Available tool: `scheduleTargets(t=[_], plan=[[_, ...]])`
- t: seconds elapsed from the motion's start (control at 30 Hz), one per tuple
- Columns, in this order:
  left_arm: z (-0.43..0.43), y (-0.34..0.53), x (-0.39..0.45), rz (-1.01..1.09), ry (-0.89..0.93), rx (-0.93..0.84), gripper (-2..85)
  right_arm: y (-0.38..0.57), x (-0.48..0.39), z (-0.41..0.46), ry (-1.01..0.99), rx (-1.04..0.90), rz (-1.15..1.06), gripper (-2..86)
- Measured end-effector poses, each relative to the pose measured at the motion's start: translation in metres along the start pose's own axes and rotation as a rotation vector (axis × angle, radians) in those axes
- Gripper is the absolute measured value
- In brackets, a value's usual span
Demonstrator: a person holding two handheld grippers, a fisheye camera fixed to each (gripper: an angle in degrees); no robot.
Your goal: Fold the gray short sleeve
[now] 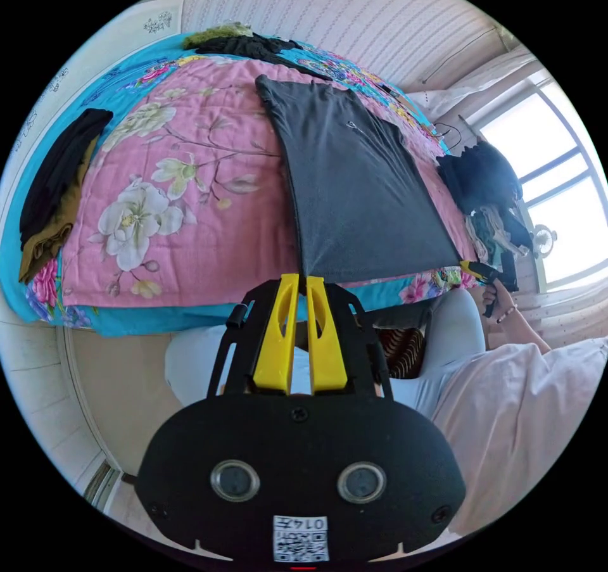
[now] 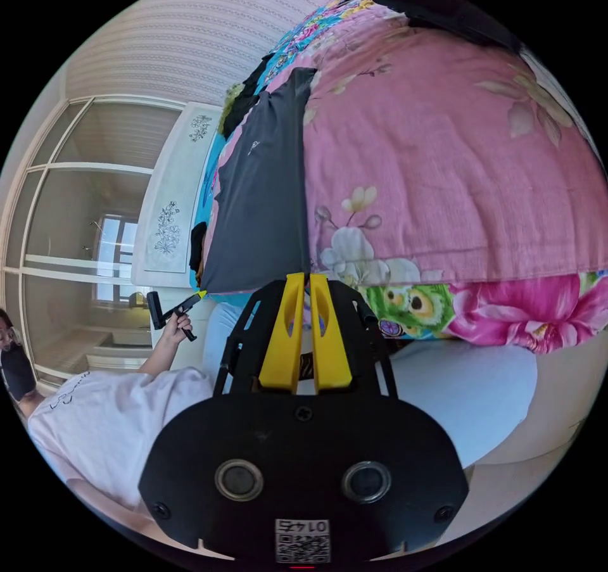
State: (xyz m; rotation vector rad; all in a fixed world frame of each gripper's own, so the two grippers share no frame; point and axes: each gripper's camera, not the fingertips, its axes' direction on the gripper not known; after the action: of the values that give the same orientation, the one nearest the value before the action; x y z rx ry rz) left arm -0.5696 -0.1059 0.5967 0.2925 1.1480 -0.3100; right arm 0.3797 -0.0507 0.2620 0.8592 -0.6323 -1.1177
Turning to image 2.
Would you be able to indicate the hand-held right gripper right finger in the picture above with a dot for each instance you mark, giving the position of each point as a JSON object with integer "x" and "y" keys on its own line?
{"x": 332, "y": 348}

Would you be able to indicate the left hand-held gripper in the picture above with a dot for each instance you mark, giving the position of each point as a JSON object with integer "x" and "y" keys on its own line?
{"x": 186, "y": 313}

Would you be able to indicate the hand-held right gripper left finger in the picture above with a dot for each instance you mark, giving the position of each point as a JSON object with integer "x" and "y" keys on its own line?
{"x": 280, "y": 344}

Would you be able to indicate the gray short sleeve shirt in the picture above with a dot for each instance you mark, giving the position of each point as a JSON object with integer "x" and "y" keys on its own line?
{"x": 261, "y": 211}

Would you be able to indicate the person's left forearm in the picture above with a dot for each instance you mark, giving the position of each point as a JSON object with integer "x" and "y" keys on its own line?
{"x": 159, "y": 356}

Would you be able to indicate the person's right forearm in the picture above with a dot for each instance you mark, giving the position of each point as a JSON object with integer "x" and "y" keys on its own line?
{"x": 114, "y": 505}

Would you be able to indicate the person's left hand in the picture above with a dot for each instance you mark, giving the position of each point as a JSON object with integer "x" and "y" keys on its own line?
{"x": 176, "y": 329}

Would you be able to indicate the white headboard with flower print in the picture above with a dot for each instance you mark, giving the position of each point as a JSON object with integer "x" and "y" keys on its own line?
{"x": 164, "y": 201}

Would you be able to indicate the person's body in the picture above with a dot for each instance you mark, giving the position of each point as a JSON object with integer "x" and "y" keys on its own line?
{"x": 119, "y": 420}

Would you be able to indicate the pile of clothes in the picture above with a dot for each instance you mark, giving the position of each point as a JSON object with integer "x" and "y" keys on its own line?
{"x": 240, "y": 106}

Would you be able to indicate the bed with pink floral quilt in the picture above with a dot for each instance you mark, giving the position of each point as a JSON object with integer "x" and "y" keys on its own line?
{"x": 427, "y": 163}

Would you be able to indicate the large black garment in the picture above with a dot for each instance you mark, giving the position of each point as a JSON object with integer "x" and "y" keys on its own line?
{"x": 442, "y": 6}

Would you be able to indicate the window with white frame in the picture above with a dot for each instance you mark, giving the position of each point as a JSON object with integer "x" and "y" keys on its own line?
{"x": 81, "y": 230}

